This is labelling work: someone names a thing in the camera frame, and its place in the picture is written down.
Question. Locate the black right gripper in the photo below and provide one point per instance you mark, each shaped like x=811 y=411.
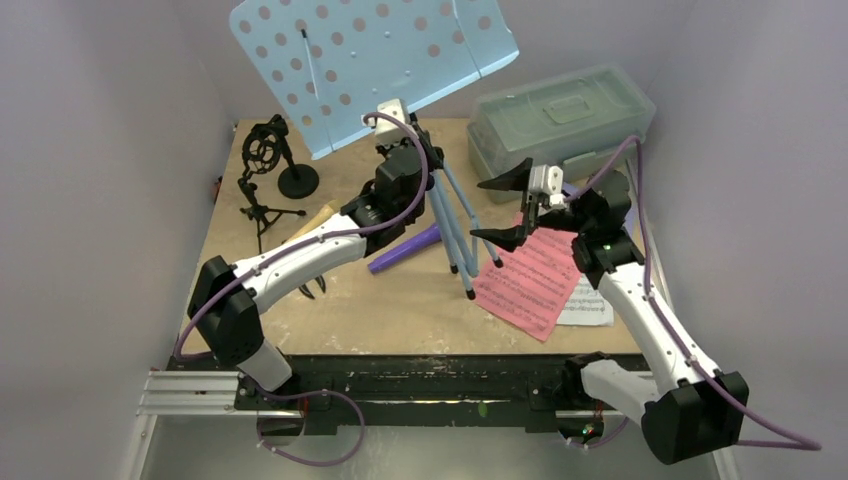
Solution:
x=527 y=207

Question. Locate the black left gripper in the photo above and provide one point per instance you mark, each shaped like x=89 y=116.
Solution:
x=382 y=148

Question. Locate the purple toy microphone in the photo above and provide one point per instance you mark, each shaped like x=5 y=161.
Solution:
x=416 y=244

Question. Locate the pink sheet music page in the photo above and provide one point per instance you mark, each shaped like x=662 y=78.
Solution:
x=531 y=288

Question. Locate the light blue music stand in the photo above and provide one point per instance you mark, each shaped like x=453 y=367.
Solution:
x=329 y=63

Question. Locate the black tripod microphone stand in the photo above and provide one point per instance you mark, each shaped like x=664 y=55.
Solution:
x=261 y=152

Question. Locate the black round-base microphone stand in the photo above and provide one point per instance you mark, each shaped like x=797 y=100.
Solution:
x=296 y=181

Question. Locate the lavender sheet music page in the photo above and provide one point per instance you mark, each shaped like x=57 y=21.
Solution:
x=630 y=218

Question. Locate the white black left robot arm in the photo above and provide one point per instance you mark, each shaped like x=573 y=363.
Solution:
x=228 y=299

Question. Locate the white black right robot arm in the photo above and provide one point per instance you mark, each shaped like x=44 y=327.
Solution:
x=690 y=406

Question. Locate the translucent green storage box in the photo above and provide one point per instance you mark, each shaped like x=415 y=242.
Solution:
x=574 y=121

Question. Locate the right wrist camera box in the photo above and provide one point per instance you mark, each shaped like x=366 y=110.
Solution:
x=545 y=185

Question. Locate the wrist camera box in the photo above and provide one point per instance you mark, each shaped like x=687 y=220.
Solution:
x=390 y=123
x=545 y=185

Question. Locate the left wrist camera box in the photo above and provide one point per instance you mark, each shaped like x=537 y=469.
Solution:
x=390 y=123

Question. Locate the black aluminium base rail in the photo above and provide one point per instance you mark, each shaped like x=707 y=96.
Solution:
x=330 y=391

